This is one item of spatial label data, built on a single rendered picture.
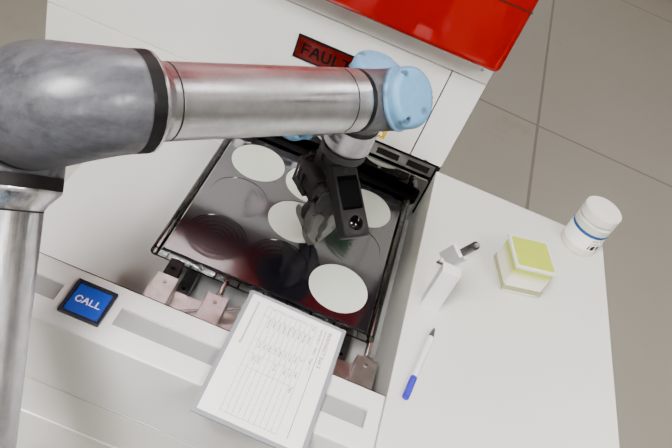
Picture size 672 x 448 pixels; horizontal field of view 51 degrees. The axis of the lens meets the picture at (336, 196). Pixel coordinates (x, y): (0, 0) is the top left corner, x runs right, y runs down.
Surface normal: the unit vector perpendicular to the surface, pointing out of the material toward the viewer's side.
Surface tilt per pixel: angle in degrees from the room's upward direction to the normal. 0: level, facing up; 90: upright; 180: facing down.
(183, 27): 90
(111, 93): 42
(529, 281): 90
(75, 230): 0
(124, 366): 90
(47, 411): 90
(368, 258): 0
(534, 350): 0
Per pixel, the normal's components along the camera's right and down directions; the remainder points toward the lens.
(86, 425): -0.23, 0.60
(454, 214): 0.31, -0.70
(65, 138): 0.18, 0.64
